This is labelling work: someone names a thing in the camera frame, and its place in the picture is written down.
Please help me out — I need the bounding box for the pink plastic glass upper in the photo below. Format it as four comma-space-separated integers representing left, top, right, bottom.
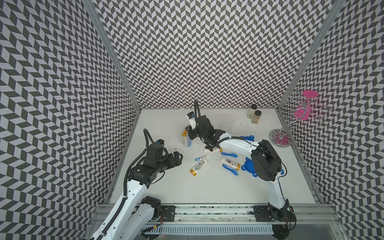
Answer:
303, 90, 319, 99

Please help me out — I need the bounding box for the right spice jar black lid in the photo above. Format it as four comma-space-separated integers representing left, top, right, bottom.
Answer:
252, 111, 262, 124

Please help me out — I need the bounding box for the blue toothbrush lower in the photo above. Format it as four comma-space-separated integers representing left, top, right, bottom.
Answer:
223, 164, 239, 176

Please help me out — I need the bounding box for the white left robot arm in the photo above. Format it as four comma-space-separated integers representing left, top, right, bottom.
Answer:
91, 129, 183, 240

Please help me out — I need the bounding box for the aluminium front rail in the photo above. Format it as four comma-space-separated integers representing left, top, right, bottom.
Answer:
87, 204, 341, 240

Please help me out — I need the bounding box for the blue white toothbrush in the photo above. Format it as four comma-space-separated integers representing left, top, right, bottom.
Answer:
187, 136, 192, 147

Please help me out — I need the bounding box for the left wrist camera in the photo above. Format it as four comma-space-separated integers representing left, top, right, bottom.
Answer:
154, 139, 165, 146

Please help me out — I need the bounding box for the blue toothbrush upper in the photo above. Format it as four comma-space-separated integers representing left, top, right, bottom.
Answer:
221, 152, 238, 158

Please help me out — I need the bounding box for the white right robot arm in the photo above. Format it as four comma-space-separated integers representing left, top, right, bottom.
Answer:
186, 100, 297, 224

